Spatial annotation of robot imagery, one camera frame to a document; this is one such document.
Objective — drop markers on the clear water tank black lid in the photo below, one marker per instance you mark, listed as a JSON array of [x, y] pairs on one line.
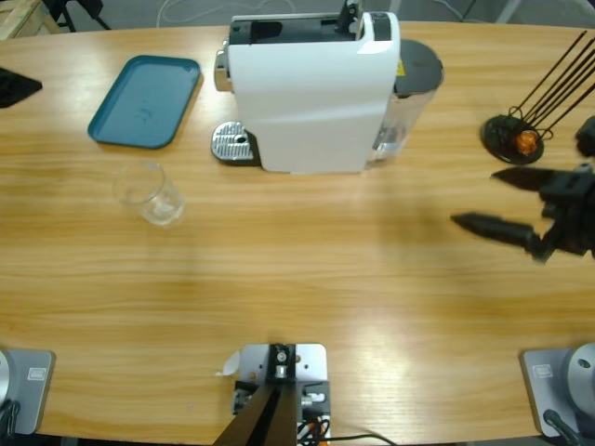
[[418, 65]]

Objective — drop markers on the orange coffee capsule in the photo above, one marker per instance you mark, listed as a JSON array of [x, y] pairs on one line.
[[526, 142]]

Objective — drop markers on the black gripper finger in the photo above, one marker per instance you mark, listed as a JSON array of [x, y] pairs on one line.
[[16, 88]]

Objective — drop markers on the black capsule holder with rods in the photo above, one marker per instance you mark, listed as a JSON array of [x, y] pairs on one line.
[[502, 139]]

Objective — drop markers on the clear drinking glass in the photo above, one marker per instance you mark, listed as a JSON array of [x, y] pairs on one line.
[[149, 204]]

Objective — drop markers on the white mount block dark post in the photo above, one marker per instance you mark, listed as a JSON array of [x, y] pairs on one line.
[[307, 367]]

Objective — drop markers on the white capsule coffee machine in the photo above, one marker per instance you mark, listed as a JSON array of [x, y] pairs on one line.
[[302, 116]]

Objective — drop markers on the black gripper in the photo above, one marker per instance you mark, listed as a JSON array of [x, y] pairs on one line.
[[574, 209]]

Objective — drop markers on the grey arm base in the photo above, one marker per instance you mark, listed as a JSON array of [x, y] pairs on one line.
[[567, 381], [28, 390]]

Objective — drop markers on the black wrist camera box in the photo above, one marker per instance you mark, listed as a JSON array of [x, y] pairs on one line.
[[586, 137]]

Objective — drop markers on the teal plastic tray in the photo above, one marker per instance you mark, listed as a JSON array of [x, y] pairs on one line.
[[144, 102]]

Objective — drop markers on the white paper tape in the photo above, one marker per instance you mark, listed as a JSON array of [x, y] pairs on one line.
[[230, 364]]

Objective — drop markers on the black stand legs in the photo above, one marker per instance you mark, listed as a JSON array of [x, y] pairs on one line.
[[88, 16]]

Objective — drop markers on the wooden crate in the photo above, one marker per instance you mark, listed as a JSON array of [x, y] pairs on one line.
[[18, 16]]

